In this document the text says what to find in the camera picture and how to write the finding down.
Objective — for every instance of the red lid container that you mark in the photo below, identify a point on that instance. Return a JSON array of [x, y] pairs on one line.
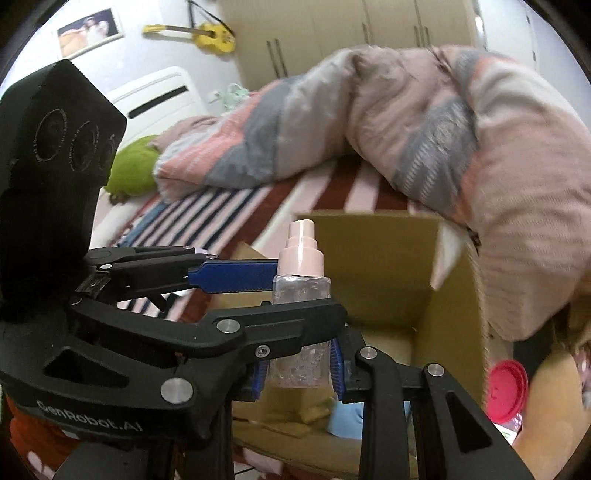
[[507, 391]]

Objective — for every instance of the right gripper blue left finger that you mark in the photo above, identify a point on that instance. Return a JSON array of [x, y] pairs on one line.
[[259, 378]]

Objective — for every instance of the pink spray bottle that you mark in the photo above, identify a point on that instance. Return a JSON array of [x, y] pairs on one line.
[[300, 277]]

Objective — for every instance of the mint green small bag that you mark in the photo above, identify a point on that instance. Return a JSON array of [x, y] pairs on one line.
[[233, 96]]

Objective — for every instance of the black camera box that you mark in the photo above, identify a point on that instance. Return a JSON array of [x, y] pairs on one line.
[[59, 136]]

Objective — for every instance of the blue square device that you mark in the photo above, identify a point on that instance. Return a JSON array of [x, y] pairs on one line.
[[346, 420]]

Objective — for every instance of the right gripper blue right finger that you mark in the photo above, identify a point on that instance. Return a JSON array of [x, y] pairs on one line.
[[336, 368]]

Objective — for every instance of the framed wall photo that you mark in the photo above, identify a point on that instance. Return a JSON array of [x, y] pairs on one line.
[[87, 33]]

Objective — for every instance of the beige wooden wardrobe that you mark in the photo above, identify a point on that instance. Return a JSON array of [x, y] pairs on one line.
[[283, 38]]

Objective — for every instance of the green plush pillow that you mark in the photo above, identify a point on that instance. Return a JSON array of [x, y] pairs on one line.
[[131, 171]]

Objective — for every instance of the striped bed blanket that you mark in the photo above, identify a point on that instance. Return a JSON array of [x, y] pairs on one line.
[[219, 220]]

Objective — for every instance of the pink grey striped duvet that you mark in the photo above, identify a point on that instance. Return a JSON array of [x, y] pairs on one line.
[[475, 136]]

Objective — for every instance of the yellow ukulele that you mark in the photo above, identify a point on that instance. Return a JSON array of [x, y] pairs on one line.
[[213, 36]]

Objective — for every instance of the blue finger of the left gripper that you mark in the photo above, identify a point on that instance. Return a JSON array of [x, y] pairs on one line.
[[254, 327], [125, 273]]

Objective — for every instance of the cardboard box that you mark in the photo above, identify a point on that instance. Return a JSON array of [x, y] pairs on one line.
[[412, 286]]

